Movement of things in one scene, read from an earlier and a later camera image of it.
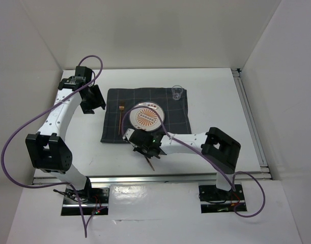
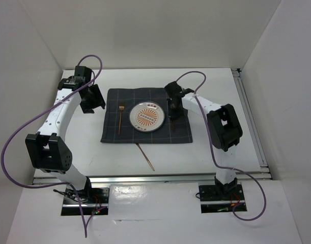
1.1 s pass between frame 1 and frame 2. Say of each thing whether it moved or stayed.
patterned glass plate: stayed
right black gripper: moved
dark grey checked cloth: stayed
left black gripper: stayed
